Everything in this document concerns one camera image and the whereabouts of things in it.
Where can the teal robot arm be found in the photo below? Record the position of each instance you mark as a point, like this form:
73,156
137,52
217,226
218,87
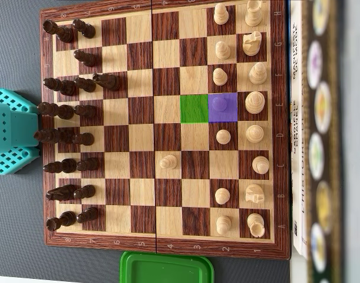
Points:
20,129

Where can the dark book with oval pictures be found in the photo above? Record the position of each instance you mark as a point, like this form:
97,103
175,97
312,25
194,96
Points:
334,177

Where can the teal perforated robot base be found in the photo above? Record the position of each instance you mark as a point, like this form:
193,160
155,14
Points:
9,163

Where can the dark wooden pawn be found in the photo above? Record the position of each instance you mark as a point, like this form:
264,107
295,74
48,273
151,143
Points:
85,58
87,215
85,110
84,192
85,29
85,84
87,164
83,138

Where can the white histoire book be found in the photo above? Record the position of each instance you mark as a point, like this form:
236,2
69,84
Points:
304,236

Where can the dark wooden rook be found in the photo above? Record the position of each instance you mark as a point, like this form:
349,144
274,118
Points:
62,32
63,219

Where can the light wooden knight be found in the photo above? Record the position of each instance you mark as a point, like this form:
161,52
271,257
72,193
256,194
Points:
254,193
252,44

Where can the white Gabrielle Chanel book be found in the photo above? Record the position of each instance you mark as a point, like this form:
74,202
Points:
294,182

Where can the light wooden pawn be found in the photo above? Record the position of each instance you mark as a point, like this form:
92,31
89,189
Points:
222,196
219,76
221,14
223,224
223,50
218,103
223,136
168,162

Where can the wooden folding chessboard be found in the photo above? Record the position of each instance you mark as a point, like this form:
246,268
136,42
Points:
141,165

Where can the light wooden bishop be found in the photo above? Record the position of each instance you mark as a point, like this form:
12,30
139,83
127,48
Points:
257,73
260,164

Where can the light wooden queen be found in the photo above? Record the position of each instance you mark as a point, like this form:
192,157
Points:
254,133

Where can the dark wooden bishop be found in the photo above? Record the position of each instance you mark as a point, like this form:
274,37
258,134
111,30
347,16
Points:
62,86
63,166

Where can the dark wooden knight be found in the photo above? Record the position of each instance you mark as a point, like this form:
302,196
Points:
107,81
62,193

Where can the dark wooden king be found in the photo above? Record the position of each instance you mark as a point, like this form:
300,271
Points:
62,111

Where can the light wooden rook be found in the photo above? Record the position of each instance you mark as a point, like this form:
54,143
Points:
255,224
253,14

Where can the dark wooden queen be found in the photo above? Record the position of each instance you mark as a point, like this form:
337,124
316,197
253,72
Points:
53,136

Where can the green plastic container lid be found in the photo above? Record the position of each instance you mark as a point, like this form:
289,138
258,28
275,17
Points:
168,268

